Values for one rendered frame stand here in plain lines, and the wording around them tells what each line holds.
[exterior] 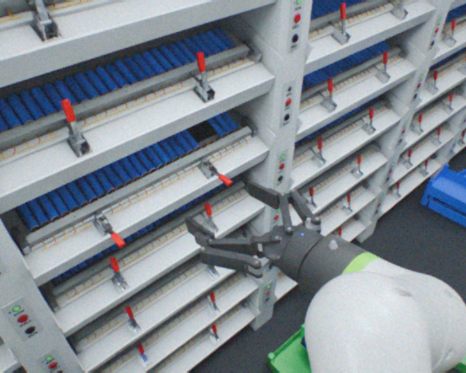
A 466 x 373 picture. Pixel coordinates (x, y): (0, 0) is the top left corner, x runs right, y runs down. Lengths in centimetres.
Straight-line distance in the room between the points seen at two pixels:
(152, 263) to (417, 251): 143
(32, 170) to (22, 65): 18
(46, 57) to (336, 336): 51
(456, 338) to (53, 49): 60
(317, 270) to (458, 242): 179
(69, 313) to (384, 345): 77
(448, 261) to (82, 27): 188
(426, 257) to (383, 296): 178
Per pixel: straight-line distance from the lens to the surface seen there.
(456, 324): 48
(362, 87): 135
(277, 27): 90
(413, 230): 224
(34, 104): 78
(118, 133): 76
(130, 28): 68
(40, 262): 85
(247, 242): 60
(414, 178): 235
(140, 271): 103
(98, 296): 101
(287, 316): 178
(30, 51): 63
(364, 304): 36
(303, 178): 127
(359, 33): 119
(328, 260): 53
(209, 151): 96
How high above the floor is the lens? 152
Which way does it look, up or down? 42 degrees down
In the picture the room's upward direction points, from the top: straight up
